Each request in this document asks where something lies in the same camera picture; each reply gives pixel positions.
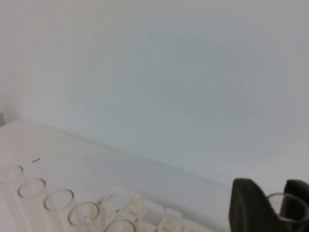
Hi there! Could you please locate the clear glass test tube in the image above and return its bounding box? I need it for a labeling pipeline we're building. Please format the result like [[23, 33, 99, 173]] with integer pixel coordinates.
[[267, 193, 309, 224]]

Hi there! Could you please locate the white test tube rack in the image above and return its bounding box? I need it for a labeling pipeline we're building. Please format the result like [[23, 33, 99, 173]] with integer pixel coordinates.
[[97, 189, 214, 232]]

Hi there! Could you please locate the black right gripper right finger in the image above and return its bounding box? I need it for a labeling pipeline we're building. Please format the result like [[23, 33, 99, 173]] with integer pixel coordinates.
[[280, 179, 309, 232]]

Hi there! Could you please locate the clear test tube in rack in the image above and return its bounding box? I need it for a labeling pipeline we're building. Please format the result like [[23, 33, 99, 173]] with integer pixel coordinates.
[[0, 165, 24, 184], [104, 219, 136, 232], [68, 202, 101, 232], [17, 178, 47, 218], [43, 188, 76, 232]]

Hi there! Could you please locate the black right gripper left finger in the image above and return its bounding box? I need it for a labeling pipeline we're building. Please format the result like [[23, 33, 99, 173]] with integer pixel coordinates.
[[229, 178, 285, 232]]

